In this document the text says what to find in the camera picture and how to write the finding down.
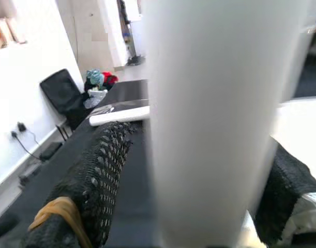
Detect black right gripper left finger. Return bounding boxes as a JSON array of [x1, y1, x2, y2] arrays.
[[20, 120, 145, 248]]

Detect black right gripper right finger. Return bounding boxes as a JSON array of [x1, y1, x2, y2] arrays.
[[253, 142, 316, 245]]

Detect white plastic table leg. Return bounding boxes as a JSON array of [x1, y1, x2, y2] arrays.
[[284, 24, 316, 100], [89, 105, 151, 128], [143, 0, 311, 248]]

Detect black plastic sheet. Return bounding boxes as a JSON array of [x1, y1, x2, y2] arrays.
[[0, 79, 316, 248]]

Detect yellow rubber band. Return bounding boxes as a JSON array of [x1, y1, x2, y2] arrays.
[[27, 196, 93, 248]]

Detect black power adapter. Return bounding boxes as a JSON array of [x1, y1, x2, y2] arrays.
[[40, 141, 63, 160]]

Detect clear plastic wrap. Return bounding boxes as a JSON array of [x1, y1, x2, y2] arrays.
[[92, 104, 115, 116]]

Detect white plastic bag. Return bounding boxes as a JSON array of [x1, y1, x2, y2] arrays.
[[84, 86, 108, 110]]

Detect black suitcase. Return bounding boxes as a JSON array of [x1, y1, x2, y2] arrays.
[[40, 68, 97, 133]]

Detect black mop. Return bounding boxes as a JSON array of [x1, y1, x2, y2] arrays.
[[117, 0, 146, 67]]

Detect black floor cable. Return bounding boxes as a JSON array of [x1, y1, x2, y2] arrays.
[[12, 131, 42, 159]]

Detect white wall socket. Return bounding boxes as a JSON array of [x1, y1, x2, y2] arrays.
[[10, 122, 27, 138]]

